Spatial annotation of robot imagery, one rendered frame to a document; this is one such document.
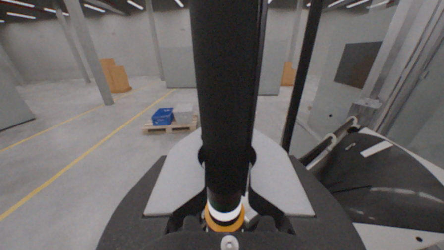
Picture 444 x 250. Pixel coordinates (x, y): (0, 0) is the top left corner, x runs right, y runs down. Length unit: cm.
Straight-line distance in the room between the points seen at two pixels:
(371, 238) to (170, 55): 755
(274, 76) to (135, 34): 1150
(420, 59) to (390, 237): 62
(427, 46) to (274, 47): 515
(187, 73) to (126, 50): 820
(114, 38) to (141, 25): 267
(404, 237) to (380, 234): 3
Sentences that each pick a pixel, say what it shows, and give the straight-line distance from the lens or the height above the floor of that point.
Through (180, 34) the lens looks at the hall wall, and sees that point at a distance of 1272.
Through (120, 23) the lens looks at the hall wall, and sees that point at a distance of 1478.
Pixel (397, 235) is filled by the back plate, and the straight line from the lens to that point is 47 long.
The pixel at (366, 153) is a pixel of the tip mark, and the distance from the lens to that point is 27.
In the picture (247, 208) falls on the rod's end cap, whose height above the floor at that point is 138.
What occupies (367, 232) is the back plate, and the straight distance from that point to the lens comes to 48.
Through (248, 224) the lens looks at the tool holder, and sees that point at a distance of 20.
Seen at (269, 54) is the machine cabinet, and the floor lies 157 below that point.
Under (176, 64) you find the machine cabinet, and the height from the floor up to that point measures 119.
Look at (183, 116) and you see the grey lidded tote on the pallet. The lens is 310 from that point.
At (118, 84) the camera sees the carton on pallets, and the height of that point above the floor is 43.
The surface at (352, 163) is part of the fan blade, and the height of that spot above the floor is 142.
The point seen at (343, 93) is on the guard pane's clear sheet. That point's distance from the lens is 108.
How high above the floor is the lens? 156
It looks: 28 degrees down
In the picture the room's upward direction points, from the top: 1 degrees counter-clockwise
